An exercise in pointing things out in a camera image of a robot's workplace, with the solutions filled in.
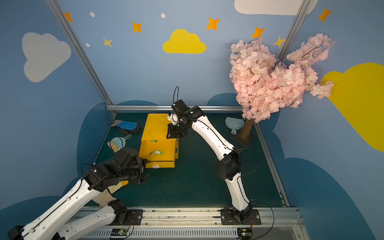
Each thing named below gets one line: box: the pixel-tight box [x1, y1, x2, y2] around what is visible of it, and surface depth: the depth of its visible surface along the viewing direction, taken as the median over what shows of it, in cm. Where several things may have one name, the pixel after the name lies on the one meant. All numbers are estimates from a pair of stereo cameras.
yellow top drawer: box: [138, 138, 176, 169], surface depth 83 cm
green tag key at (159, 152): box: [147, 150, 164, 159], surface depth 84 cm
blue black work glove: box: [110, 119, 142, 135], surface depth 113 cm
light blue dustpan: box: [225, 116, 245, 135], surface depth 120 cm
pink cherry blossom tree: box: [229, 33, 335, 140], surface depth 67 cm
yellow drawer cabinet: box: [139, 113, 180, 169], surface depth 84 cm
